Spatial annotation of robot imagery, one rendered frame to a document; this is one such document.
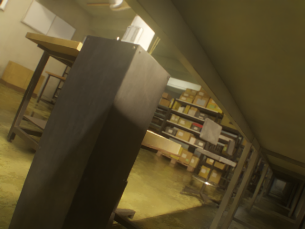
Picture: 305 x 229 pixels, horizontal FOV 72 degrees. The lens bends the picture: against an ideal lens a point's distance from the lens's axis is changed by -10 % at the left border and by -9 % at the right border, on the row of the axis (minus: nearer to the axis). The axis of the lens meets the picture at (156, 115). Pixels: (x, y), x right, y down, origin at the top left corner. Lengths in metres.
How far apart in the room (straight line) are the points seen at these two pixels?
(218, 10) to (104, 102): 0.41
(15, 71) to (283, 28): 8.43
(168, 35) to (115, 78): 0.27
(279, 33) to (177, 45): 0.20
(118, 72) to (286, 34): 0.46
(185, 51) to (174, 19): 0.09
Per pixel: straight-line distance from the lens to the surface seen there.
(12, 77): 8.62
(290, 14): 0.41
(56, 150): 0.79
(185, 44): 0.53
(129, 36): 0.85
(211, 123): 3.40
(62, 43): 1.78
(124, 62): 0.70
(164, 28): 0.46
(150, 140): 1.17
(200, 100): 6.80
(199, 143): 6.49
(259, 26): 0.45
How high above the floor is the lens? 0.64
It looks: 4 degrees up
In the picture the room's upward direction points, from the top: 23 degrees clockwise
